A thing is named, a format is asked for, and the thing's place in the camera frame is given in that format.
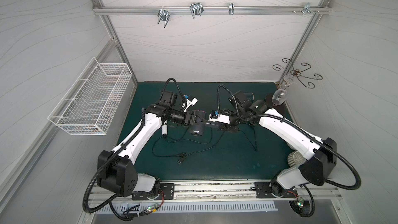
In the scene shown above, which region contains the grey hair dryer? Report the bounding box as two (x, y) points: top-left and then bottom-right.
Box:
(188, 110), (225, 136)

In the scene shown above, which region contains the grey dryer black cord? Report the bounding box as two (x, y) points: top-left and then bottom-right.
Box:
(186, 121), (259, 156)

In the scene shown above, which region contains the green hair dryer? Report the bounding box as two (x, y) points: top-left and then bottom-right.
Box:
(244, 92), (255, 101)

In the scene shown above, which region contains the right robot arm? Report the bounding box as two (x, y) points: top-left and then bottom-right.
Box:
(209, 91), (362, 197)

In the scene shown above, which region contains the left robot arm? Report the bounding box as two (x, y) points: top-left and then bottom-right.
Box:
(82, 88), (195, 222)

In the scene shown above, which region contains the white hair dryer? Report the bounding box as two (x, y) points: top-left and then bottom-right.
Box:
(161, 121), (168, 138)

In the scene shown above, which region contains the green table mat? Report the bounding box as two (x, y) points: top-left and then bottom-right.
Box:
(119, 82), (293, 180)

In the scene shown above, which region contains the black ornate jewelry stand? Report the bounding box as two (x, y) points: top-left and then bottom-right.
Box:
(271, 58), (323, 107)

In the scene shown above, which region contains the metal hook clamp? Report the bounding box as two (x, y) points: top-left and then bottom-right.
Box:
(157, 8), (170, 28)
(229, 3), (235, 16)
(292, 3), (320, 16)
(189, 3), (204, 19)

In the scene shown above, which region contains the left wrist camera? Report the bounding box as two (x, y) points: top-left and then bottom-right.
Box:
(183, 94), (198, 112)

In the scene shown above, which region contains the white dryer black cord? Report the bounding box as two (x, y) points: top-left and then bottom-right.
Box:
(152, 124), (214, 165)

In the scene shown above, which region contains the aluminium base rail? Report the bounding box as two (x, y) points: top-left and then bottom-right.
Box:
(89, 179), (343, 206)

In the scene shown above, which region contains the white slotted cable duct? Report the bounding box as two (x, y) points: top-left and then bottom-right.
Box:
(96, 201), (278, 214)

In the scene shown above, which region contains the white wire basket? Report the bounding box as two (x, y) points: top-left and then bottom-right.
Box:
(47, 58), (132, 136)

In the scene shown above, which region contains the aluminium top rail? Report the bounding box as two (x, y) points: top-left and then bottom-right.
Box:
(93, 5), (332, 16)

